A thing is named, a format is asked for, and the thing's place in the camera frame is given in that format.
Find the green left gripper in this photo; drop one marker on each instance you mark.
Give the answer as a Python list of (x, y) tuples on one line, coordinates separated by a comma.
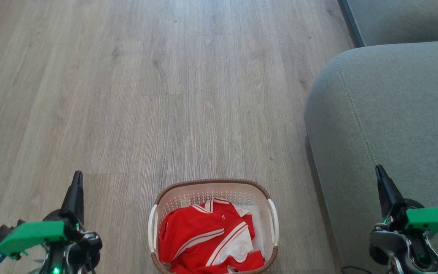
[(29, 234)]

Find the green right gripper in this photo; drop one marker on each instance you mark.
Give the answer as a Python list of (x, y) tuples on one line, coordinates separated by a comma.
[(435, 222)]

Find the red garment with white stripes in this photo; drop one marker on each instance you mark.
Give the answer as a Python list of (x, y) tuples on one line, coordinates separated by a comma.
[(192, 232)]

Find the grey fabric sofa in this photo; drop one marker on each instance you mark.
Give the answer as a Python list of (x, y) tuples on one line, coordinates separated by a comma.
[(394, 114)]

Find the white basket with brown rim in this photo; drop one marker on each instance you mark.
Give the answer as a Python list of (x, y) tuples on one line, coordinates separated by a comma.
[(188, 198)]

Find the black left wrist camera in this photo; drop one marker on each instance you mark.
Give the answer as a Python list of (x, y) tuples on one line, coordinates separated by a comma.
[(2, 233)]

